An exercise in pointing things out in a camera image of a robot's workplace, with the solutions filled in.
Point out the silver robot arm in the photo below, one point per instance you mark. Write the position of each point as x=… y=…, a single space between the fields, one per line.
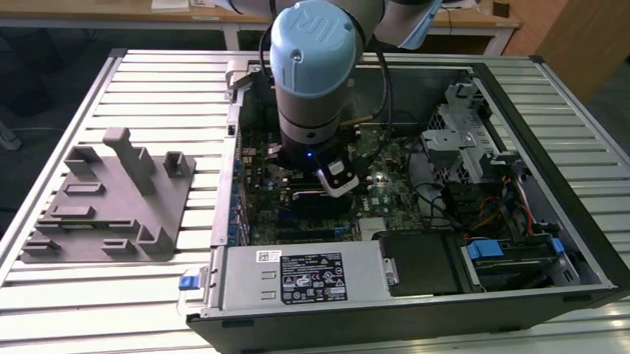
x=315 y=55

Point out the black graphics card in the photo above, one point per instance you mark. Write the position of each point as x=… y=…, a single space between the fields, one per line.
x=309 y=204

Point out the black expansion slot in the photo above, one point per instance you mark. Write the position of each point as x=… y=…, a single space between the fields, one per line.
x=304 y=234

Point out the green motherboard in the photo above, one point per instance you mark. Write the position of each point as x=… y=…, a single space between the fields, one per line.
x=397 y=177

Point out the small silver heatsink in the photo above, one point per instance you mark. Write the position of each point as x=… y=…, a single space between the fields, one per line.
x=372 y=228

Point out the silver power supply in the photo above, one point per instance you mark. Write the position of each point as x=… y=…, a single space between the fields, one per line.
x=245 y=273

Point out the grey metal drive cage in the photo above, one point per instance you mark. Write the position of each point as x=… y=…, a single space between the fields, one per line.
x=457 y=140

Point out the grey parts rack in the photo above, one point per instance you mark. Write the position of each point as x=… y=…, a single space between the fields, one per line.
x=122 y=214

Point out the black plastic shroud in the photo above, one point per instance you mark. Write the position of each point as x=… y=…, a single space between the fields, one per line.
x=423 y=262

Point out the blue case latch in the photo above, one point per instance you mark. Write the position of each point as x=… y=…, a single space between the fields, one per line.
x=188 y=284

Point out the white box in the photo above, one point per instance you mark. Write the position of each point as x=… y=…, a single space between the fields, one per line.
x=169 y=4
x=204 y=3

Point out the blue disk carrier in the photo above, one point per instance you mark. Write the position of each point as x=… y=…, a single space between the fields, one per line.
x=484 y=250

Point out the black PC case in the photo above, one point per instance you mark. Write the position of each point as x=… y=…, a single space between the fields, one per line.
x=344 y=332

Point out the wooden desk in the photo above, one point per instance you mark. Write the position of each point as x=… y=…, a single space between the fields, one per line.
x=122 y=13

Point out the black hard disk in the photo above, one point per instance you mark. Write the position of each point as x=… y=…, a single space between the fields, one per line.
x=516 y=269

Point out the small brown box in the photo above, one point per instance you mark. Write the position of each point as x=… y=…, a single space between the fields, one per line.
x=501 y=9

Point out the grey metal stand foot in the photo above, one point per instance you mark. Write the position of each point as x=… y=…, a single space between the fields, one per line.
x=9 y=138

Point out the wooden cabinet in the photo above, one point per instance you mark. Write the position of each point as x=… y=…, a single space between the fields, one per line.
x=580 y=37

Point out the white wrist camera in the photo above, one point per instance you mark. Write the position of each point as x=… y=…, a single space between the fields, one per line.
x=339 y=182

